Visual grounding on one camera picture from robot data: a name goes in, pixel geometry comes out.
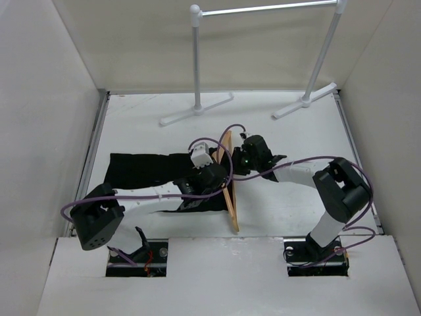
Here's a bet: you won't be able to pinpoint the white metal clothes rack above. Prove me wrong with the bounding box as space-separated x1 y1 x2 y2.
159 0 349 128

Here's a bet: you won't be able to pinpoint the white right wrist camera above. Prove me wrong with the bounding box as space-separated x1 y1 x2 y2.
239 131 252 140

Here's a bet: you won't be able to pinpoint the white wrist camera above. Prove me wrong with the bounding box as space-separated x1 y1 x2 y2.
239 131 252 140
189 142 214 169

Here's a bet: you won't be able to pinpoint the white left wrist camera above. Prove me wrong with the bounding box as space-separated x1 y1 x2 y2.
189 142 214 169

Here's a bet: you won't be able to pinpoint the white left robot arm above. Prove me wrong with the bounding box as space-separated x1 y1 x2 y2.
70 163 229 266

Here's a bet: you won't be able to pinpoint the black trousers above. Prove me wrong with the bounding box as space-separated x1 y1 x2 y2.
102 147 279 213

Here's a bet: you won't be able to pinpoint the aluminium table edge rail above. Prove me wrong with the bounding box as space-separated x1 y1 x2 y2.
64 89 111 237

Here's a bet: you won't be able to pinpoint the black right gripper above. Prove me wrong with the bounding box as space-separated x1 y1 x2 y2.
226 147 260 176

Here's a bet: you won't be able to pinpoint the wooden clothes hanger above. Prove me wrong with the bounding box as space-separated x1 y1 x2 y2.
212 130 239 234

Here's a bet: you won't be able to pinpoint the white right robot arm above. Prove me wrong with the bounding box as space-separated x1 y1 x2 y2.
232 133 374 262

